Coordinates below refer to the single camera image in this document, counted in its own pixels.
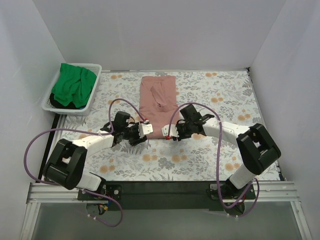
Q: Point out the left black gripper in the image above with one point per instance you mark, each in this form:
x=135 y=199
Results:
x=136 y=135

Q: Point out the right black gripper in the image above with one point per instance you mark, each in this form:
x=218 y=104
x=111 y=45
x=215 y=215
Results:
x=180 y=129

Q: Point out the pink t-shirt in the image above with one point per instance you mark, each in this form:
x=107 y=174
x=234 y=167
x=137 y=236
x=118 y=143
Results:
x=158 y=102

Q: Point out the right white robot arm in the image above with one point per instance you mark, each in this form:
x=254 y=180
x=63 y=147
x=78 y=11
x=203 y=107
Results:
x=257 y=148

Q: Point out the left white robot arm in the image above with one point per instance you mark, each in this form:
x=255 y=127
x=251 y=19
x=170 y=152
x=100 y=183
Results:
x=66 y=164

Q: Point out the black garment in basket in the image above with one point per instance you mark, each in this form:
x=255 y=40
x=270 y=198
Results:
x=58 y=105

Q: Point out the white plastic basket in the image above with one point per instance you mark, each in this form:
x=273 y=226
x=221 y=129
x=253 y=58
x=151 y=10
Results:
x=47 y=106

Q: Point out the green t-shirt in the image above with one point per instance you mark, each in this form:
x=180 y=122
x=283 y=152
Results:
x=74 y=85

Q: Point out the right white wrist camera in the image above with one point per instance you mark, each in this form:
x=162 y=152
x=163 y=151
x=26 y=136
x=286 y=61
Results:
x=170 y=131

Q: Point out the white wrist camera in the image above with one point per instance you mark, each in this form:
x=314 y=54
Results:
x=170 y=131
x=145 y=128

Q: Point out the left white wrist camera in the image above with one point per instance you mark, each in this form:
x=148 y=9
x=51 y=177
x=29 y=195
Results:
x=145 y=128

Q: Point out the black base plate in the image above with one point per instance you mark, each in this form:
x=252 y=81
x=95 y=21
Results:
x=163 y=195

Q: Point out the aluminium frame rail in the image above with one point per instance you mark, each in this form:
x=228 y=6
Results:
x=265 y=191

